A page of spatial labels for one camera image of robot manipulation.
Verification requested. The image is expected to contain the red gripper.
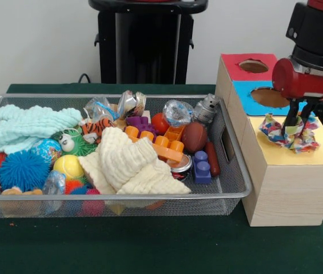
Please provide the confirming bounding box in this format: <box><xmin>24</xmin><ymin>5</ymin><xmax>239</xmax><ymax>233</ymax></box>
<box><xmin>272</xmin><ymin>58</ymin><xmax>323</xmax><ymax>135</ymax></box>

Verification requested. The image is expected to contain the colourful dotted cloth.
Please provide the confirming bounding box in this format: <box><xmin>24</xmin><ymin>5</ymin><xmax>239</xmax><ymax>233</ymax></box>
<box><xmin>258</xmin><ymin>113</ymin><xmax>321</xmax><ymax>154</ymax></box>

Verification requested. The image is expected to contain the cream muslin cloth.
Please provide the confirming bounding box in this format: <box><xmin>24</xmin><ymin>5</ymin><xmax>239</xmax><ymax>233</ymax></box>
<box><xmin>77</xmin><ymin>127</ymin><xmax>192</xmax><ymax>195</ymax></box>

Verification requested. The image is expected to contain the wooden box with three holes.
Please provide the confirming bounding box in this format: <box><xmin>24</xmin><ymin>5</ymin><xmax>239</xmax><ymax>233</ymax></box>
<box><xmin>214</xmin><ymin>53</ymin><xmax>323</xmax><ymax>228</ymax></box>

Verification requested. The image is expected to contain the silver toy robot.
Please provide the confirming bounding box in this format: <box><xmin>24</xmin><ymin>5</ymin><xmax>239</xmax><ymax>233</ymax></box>
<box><xmin>192</xmin><ymin>93</ymin><xmax>221</xmax><ymax>127</ymax></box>

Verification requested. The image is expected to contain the brown toy football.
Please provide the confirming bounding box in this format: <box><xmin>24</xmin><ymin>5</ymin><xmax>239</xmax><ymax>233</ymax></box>
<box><xmin>181</xmin><ymin>122</ymin><xmax>209</xmax><ymax>154</ymax></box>

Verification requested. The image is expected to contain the crumpled clear plastic packet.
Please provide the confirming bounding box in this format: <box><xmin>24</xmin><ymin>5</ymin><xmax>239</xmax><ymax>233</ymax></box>
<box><xmin>162</xmin><ymin>99</ymin><xmax>194</xmax><ymax>128</ymax></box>

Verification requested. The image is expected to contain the orange toy building block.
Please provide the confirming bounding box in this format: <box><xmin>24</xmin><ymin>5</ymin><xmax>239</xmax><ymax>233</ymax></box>
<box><xmin>124</xmin><ymin>124</ymin><xmax>186</xmax><ymax>163</ymax></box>

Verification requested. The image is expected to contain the dark green tablecloth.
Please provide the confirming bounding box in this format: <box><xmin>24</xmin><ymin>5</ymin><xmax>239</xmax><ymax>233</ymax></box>
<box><xmin>0</xmin><ymin>83</ymin><xmax>323</xmax><ymax>274</ymax></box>

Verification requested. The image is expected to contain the tiger plush toy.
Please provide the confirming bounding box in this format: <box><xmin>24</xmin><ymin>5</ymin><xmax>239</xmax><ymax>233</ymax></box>
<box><xmin>81</xmin><ymin>117</ymin><xmax>114</xmax><ymax>144</ymax></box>

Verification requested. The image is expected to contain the yellow tennis ball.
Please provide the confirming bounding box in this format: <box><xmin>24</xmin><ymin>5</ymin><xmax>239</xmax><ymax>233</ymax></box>
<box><xmin>52</xmin><ymin>155</ymin><xmax>85</xmax><ymax>181</ymax></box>

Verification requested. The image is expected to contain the globe print ball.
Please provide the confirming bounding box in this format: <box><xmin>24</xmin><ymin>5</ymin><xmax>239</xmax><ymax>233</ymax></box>
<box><xmin>31</xmin><ymin>139</ymin><xmax>63</xmax><ymax>168</ymax></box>

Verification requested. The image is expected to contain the mint green muslin cloth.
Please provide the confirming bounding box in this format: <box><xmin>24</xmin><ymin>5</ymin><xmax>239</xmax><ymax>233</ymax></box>
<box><xmin>0</xmin><ymin>104</ymin><xmax>83</xmax><ymax>156</ymax></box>

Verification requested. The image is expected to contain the blue spiky rubber ball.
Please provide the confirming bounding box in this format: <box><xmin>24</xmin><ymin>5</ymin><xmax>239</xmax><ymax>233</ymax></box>
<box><xmin>0</xmin><ymin>150</ymin><xmax>51</xmax><ymax>192</ymax></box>

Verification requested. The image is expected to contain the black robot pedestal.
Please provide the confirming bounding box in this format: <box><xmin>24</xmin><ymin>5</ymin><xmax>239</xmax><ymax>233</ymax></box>
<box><xmin>88</xmin><ymin>0</ymin><xmax>208</xmax><ymax>84</ymax></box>

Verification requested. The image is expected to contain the silver wire mesh bin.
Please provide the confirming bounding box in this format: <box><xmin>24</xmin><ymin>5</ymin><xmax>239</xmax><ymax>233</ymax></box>
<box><xmin>0</xmin><ymin>93</ymin><xmax>253</xmax><ymax>220</ymax></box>

